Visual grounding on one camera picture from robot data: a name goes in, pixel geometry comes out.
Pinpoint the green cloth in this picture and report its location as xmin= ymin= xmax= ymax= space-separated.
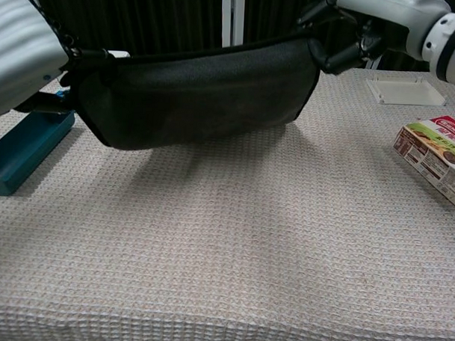
xmin=65 ymin=25 xmax=324 ymax=158

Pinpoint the cookie box with red logo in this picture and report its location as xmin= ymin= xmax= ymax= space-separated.
xmin=390 ymin=113 xmax=455 ymax=210

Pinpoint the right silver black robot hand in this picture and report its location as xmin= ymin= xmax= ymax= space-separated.
xmin=294 ymin=0 xmax=450 ymax=80

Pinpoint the white square plastic tray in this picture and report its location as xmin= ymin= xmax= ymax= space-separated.
xmin=365 ymin=72 xmax=448 ymax=107

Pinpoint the black pleated curtain panel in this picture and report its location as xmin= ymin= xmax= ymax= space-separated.
xmin=241 ymin=0 xmax=328 ymax=49
xmin=29 ymin=0 xmax=223 ymax=63

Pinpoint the beige waffle tablecloth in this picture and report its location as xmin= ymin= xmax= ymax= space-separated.
xmin=0 ymin=53 xmax=455 ymax=341

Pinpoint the aluminium frame post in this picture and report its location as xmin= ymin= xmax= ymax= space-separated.
xmin=219 ymin=0 xmax=246 ymax=49

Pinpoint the teal open tray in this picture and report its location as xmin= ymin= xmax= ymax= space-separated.
xmin=0 ymin=89 xmax=77 ymax=200

